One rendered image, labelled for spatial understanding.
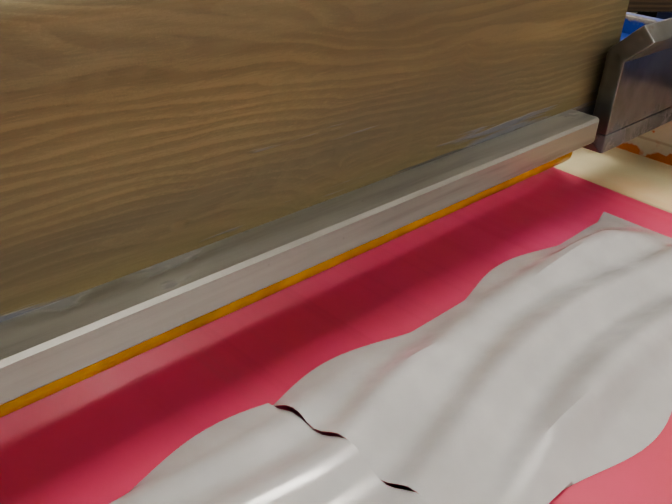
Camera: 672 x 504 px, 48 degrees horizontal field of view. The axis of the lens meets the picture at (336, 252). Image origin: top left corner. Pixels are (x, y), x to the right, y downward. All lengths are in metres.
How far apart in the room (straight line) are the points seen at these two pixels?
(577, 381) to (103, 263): 0.13
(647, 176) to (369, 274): 0.16
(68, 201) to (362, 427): 0.08
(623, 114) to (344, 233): 0.16
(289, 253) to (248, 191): 0.02
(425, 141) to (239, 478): 0.12
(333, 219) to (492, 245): 0.10
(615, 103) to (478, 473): 0.18
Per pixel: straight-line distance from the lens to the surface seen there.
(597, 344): 0.23
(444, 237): 0.29
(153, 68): 0.17
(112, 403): 0.21
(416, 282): 0.26
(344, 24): 0.20
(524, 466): 0.19
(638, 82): 0.33
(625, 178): 0.37
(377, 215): 0.21
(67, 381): 0.20
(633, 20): 0.44
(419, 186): 0.23
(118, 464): 0.19
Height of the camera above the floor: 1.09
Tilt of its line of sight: 30 degrees down
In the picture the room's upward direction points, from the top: 4 degrees clockwise
